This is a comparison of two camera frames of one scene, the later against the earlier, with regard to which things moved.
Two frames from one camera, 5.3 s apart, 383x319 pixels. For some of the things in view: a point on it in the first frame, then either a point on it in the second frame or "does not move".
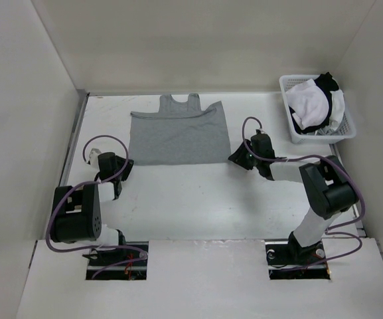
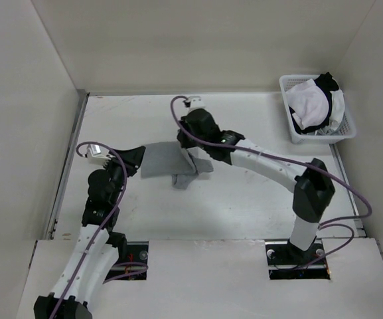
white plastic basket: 348,128 does not move
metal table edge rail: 81,100 does not move
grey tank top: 179,133 to 168,159
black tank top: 330,85 does not move
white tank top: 310,107 does not move
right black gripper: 237,157 to 186,142
